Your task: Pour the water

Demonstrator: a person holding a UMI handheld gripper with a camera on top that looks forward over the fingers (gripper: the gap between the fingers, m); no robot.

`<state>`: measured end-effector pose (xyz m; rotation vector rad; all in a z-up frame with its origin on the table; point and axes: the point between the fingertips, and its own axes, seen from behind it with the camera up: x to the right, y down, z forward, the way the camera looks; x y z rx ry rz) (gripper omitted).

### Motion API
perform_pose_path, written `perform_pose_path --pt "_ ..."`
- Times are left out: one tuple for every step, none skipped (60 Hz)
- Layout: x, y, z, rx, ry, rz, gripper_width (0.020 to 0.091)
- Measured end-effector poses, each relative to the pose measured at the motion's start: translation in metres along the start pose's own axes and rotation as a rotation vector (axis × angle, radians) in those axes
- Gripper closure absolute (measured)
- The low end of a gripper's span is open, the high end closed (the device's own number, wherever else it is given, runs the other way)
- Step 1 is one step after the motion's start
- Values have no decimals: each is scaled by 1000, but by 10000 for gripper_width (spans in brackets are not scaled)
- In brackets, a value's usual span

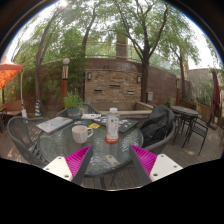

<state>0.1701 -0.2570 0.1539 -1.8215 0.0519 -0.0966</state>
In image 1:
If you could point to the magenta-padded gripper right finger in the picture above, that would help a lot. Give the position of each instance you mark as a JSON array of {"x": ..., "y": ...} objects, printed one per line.
[{"x": 145, "y": 159}]

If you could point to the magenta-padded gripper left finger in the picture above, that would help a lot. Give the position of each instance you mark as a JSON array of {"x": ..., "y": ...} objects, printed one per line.
[{"x": 78, "y": 159}]

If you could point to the clear white-capped drink bottle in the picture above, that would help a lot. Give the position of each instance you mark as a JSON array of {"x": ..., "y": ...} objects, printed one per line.
[{"x": 112, "y": 125}]

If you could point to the grey mesh armchair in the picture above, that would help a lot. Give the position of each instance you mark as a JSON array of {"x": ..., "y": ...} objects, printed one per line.
[
  {"x": 21, "y": 131},
  {"x": 90, "y": 107},
  {"x": 163, "y": 143}
]

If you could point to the white ribbed mug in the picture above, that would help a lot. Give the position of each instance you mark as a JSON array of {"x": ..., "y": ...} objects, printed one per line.
[{"x": 80, "y": 134}]

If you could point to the small blue card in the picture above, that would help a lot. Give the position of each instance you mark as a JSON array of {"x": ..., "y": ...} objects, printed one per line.
[{"x": 80, "y": 122}]

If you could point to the yellow card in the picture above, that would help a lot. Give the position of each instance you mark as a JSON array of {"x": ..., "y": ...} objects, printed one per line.
[{"x": 94, "y": 125}]

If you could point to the flat round red coaster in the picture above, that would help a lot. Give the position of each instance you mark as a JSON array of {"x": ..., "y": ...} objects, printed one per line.
[{"x": 112, "y": 141}]

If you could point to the black backpack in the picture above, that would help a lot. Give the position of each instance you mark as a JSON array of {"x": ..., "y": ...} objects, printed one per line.
[{"x": 156, "y": 123}]

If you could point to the black laptop with stickers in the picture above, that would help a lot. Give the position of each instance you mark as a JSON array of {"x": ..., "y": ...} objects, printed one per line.
[{"x": 128, "y": 125}]

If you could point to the white printed booklet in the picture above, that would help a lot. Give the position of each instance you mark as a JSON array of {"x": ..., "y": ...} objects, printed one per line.
[{"x": 90, "y": 116}]

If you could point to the black metal patio chair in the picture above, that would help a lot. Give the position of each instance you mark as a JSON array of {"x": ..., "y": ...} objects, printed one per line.
[{"x": 200, "y": 130}]

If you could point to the round dark patio table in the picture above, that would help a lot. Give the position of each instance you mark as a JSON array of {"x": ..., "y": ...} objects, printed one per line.
[{"x": 185, "y": 110}]

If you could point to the blue yellow striped cone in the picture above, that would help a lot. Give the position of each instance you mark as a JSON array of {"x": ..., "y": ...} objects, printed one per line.
[{"x": 37, "y": 108}]

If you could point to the wooden garden bench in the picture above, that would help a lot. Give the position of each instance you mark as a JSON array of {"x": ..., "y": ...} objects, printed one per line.
[{"x": 13, "y": 107}]

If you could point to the dark patio chair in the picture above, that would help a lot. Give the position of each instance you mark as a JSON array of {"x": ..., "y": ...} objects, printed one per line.
[{"x": 3, "y": 120}]

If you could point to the closed maroon patio umbrella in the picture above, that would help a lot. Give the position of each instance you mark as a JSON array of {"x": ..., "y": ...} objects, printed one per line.
[{"x": 216, "y": 93}]

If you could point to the orange canopy tent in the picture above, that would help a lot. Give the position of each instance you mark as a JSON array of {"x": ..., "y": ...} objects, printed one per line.
[{"x": 9, "y": 75}]

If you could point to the grey wall box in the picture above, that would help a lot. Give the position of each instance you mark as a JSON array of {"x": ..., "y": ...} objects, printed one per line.
[{"x": 150, "y": 96}]

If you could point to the globe-topped garden lamp post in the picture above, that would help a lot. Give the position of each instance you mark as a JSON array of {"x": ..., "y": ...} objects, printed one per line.
[{"x": 65, "y": 83}]

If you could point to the black wall lantern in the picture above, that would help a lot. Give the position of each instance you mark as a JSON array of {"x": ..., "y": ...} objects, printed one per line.
[
  {"x": 89, "y": 76},
  {"x": 138, "y": 79}
]

